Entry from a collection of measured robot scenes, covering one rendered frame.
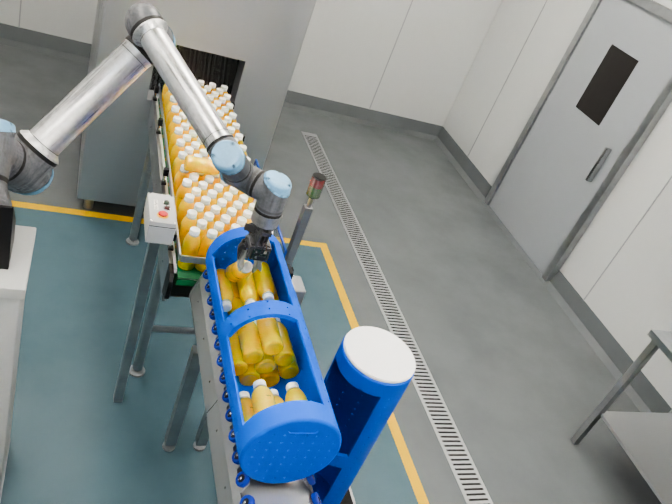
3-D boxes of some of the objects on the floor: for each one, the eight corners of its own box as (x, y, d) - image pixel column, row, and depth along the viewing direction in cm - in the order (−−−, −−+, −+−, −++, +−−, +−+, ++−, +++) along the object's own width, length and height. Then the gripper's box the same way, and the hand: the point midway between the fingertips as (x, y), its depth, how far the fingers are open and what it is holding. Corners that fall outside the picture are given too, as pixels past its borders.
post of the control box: (113, 402, 303) (152, 231, 250) (113, 395, 306) (151, 225, 253) (122, 402, 304) (162, 232, 252) (122, 395, 307) (162, 226, 255)
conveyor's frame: (129, 426, 295) (167, 276, 248) (125, 221, 418) (150, 94, 371) (231, 427, 314) (285, 287, 267) (198, 230, 437) (231, 111, 390)
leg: (193, 451, 296) (226, 355, 263) (192, 441, 300) (224, 345, 267) (205, 451, 298) (240, 356, 265) (204, 441, 302) (238, 346, 269)
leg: (162, 452, 290) (192, 354, 257) (161, 441, 294) (191, 343, 261) (175, 452, 292) (206, 354, 259) (174, 441, 297) (205, 344, 264)
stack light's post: (241, 378, 342) (305, 208, 284) (240, 372, 345) (303, 203, 287) (249, 378, 344) (313, 209, 286) (247, 373, 347) (311, 204, 289)
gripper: (249, 229, 198) (231, 282, 210) (284, 234, 203) (265, 285, 214) (245, 214, 205) (228, 266, 216) (279, 219, 210) (261, 269, 221)
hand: (246, 267), depth 217 cm, fingers closed on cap, 4 cm apart
